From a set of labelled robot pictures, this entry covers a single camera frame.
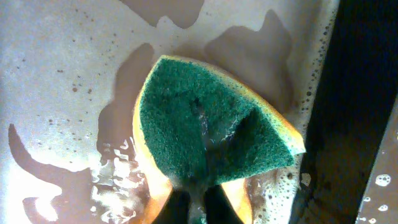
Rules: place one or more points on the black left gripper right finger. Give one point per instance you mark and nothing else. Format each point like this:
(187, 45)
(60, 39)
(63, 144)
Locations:
(218, 208)

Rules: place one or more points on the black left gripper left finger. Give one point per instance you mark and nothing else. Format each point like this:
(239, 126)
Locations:
(175, 210)

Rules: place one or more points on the green and yellow scrub sponge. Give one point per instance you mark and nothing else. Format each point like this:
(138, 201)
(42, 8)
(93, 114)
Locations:
(195, 127)

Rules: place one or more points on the metal tray with soapy water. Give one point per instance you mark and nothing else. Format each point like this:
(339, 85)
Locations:
(71, 72)

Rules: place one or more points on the dark brown serving tray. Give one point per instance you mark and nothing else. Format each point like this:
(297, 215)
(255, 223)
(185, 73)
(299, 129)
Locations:
(380, 199)

